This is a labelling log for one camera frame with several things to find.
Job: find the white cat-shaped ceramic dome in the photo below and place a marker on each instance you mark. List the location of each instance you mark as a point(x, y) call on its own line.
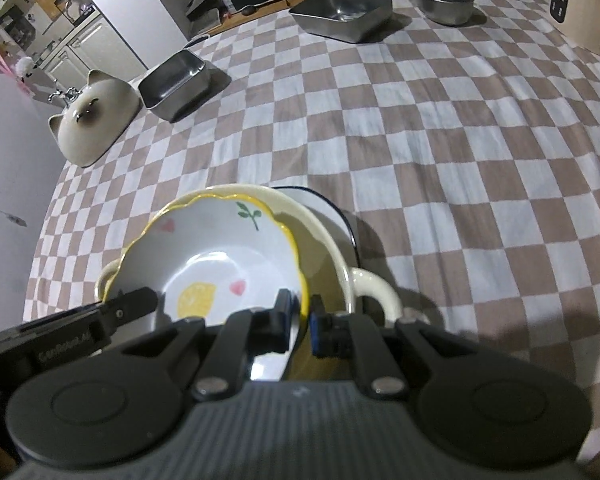
point(95, 130)

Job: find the small square steel tray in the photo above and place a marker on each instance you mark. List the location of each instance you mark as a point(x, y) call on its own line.
point(172, 85)

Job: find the white yellow-rimmed scalloped bowl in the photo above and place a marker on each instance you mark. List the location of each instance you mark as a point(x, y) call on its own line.
point(215, 260)

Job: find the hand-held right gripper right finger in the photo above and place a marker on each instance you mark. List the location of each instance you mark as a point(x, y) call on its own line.
point(316, 331)

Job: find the chrome faucet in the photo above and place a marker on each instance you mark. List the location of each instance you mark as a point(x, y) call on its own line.
point(65, 94)

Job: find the white blue-rimmed square plate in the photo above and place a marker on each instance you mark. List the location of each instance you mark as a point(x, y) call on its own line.
point(332, 217)

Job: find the brown white checkered tablecloth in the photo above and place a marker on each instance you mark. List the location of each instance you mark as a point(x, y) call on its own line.
point(430, 160)

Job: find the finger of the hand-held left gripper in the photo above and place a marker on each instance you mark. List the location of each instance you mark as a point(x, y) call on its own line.
point(130, 307)

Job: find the large square steel tray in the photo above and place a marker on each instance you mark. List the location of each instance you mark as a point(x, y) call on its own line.
point(340, 10)

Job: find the white kitchen base cabinet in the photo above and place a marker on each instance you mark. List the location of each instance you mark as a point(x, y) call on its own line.
point(90, 45)

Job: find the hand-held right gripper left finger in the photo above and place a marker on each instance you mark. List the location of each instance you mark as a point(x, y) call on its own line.
point(284, 322)

